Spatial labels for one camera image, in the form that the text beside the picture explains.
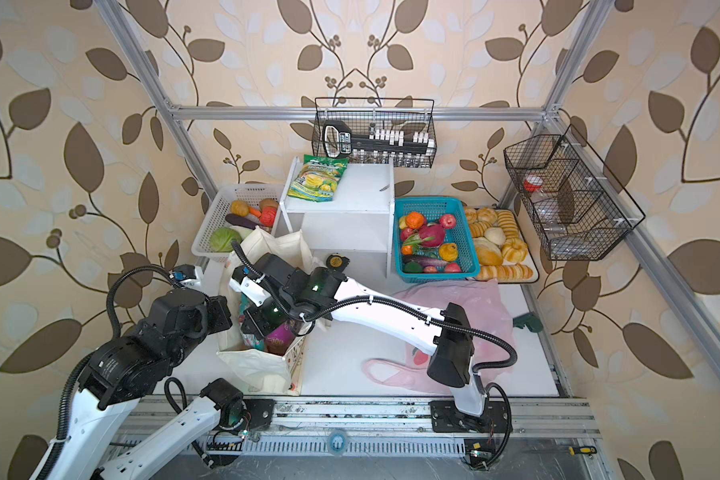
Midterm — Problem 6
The purple grape candy bag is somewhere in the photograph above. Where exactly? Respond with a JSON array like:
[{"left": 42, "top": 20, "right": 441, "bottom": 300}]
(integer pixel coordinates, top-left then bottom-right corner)
[{"left": 264, "top": 323, "right": 296, "bottom": 356}]

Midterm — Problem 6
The teal red snack bag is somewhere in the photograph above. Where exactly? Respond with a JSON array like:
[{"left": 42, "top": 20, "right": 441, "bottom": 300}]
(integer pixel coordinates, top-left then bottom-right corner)
[{"left": 242, "top": 333, "right": 268, "bottom": 353}]

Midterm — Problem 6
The cream canvas tote bag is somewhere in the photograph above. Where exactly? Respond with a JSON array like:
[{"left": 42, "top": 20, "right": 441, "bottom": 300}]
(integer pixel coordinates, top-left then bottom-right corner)
[{"left": 217, "top": 229, "right": 321, "bottom": 396}]

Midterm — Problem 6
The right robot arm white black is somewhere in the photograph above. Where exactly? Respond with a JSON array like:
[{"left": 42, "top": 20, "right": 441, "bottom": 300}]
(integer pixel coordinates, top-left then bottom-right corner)
[{"left": 230, "top": 242, "right": 518, "bottom": 433}]

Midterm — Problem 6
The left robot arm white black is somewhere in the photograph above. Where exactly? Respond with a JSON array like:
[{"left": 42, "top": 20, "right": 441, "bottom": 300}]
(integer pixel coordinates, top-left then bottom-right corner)
[{"left": 31, "top": 265, "right": 265, "bottom": 479}]

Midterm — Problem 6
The pink plastic grocery bag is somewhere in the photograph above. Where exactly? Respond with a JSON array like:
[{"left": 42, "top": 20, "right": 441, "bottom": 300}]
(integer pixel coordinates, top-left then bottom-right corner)
[{"left": 361, "top": 278, "right": 517, "bottom": 395}]

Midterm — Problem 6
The green cabbage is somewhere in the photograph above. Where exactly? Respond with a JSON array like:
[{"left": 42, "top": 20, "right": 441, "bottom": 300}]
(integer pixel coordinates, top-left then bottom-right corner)
[{"left": 208, "top": 227, "right": 243, "bottom": 253}]

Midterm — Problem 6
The yellow black tape measure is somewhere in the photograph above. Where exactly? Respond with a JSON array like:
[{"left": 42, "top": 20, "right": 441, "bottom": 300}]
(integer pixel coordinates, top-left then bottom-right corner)
[{"left": 325, "top": 254, "right": 350, "bottom": 273}]

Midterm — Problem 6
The red tomato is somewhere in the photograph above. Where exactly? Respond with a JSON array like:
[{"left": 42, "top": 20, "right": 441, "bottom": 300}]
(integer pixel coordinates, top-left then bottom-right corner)
[{"left": 259, "top": 207, "right": 278, "bottom": 228}]

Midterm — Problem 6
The white plastic vegetable basket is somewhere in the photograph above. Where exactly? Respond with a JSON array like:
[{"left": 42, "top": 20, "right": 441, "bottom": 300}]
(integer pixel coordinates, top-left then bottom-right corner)
[{"left": 191, "top": 183, "right": 283, "bottom": 262}]

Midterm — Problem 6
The purple eggplant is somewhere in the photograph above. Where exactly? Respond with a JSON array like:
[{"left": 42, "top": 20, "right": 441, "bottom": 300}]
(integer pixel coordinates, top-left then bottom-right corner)
[{"left": 225, "top": 213, "right": 260, "bottom": 230}]

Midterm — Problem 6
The brown potato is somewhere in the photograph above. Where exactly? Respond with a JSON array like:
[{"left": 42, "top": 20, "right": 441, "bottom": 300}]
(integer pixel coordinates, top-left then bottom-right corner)
[{"left": 230, "top": 200, "right": 250, "bottom": 217}]

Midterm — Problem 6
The white two-tier shelf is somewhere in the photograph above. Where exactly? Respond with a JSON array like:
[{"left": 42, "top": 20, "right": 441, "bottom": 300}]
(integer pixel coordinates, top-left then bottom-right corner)
[{"left": 275, "top": 163, "right": 395, "bottom": 276}]

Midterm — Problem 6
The yellow green snack bag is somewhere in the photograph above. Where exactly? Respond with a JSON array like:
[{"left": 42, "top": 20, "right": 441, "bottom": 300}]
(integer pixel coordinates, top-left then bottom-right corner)
[{"left": 287, "top": 155, "right": 349, "bottom": 203}]

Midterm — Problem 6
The orange fruit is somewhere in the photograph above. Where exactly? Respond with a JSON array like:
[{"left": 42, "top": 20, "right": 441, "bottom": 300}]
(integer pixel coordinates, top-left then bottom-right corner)
[{"left": 404, "top": 212, "right": 427, "bottom": 230}]

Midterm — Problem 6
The pink dragon fruit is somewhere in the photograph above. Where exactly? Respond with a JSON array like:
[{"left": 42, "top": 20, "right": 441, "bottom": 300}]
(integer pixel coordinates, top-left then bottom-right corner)
[{"left": 417, "top": 224, "right": 446, "bottom": 248}]

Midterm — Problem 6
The teal plastic fruit basket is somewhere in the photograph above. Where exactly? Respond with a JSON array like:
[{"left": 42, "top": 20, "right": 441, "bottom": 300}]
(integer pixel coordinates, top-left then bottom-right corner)
[{"left": 393, "top": 196, "right": 480, "bottom": 283}]

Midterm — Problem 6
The red apple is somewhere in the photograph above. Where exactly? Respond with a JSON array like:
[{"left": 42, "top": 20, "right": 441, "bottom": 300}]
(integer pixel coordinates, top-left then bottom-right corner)
[{"left": 439, "top": 214, "right": 457, "bottom": 230}]

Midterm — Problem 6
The green tape dispenser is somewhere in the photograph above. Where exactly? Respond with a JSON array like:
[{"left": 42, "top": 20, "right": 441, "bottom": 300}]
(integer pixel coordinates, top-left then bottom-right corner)
[{"left": 513, "top": 312, "right": 544, "bottom": 334}]

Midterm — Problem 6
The white bread tray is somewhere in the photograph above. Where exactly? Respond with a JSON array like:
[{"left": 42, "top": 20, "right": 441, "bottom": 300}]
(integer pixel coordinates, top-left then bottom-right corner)
[{"left": 463, "top": 207, "right": 539, "bottom": 284}]

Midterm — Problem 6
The plastic bottle red cap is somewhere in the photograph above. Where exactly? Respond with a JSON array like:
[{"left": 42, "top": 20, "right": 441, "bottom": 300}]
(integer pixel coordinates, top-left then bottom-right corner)
[{"left": 523, "top": 174, "right": 566, "bottom": 237}]

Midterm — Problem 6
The yellow black screwdriver right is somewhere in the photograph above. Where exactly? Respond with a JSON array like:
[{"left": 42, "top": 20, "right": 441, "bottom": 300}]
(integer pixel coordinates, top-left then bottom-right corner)
[{"left": 537, "top": 445, "right": 598, "bottom": 456}]

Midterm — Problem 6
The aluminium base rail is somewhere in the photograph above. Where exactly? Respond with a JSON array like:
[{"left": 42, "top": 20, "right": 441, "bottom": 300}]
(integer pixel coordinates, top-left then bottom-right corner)
[{"left": 98, "top": 395, "right": 604, "bottom": 460}]

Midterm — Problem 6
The black wire basket back wall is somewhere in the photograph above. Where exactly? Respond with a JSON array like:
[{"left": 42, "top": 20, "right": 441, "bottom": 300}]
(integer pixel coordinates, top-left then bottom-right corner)
[{"left": 312, "top": 95, "right": 438, "bottom": 169}]

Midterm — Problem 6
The black wire basket wall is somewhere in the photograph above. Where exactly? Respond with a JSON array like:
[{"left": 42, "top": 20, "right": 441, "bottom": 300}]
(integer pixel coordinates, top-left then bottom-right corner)
[
  {"left": 312, "top": 95, "right": 438, "bottom": 169},
  {"left": 503, "top": 126, "right": 645, "bottom": 261}
]

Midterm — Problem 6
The black wire basket right wall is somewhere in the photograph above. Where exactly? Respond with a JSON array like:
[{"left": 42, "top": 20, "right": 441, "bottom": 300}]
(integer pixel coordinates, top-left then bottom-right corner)
[{"left": 503, "top": 126, "right": 645, "bottom": 261}]

